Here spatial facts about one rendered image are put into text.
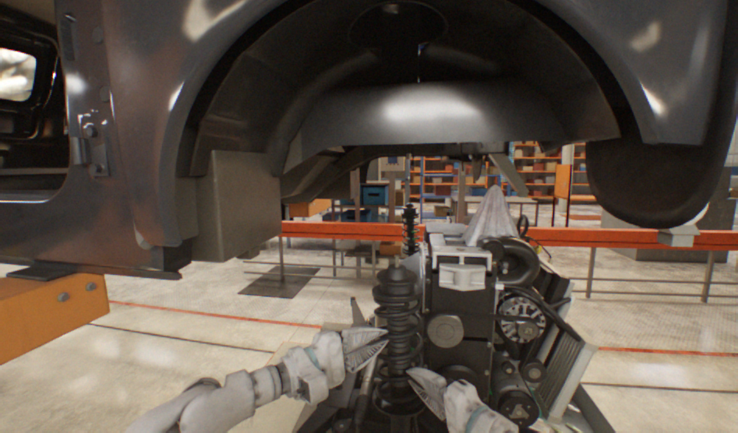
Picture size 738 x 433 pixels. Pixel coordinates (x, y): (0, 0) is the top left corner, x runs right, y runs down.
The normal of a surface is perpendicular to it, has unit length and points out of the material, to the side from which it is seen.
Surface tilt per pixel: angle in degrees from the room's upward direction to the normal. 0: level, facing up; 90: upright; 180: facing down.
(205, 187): 90
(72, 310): 90
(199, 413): 70
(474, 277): 90
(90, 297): 90
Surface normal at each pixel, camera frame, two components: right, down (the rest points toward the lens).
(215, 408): 0.71, -0.27
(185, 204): 0.98, 0.05
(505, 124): -0.22, 0.13
